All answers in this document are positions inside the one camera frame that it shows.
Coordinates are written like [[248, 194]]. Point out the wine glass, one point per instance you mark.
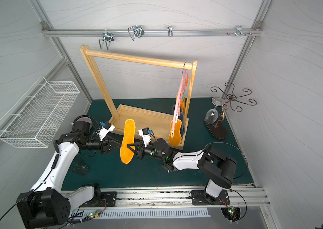
[[213, 115]]

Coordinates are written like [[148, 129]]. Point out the clear plastic cup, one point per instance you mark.
[[79, 166]]

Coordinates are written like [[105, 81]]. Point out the aluminium top rail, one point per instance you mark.
[[255, 31]]

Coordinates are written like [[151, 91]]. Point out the pink plastic hanger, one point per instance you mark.
[[181, 89]]

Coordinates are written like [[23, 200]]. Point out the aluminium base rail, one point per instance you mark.
[[180, 197]]

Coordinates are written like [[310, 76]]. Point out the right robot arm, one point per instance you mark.
[[217, 166]]

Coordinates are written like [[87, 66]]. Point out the metal hook clip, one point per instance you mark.
[[169, 31], [106, 40], [239, 32], [136, 31]]

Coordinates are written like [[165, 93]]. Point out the metal glass holder stand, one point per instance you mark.
[[218, 130]]

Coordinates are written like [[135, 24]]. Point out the white wire basket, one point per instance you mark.
[[32, 122]]

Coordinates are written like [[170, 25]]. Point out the yellow insole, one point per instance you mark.
[[182, 104], [128, 138], [175, 137]]

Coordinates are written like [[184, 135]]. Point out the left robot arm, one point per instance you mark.
[[44, 205]]

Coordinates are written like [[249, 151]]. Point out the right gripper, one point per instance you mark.
[[140, 150]]

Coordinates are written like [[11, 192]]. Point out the wooden clothes rack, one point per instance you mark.
[[157, 121]]

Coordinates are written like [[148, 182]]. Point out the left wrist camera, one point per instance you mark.
[[105, 128]]

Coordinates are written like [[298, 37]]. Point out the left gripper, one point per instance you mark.
[[104, 146]]

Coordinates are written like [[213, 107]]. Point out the dark grey insole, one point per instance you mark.
[[182, 128]]

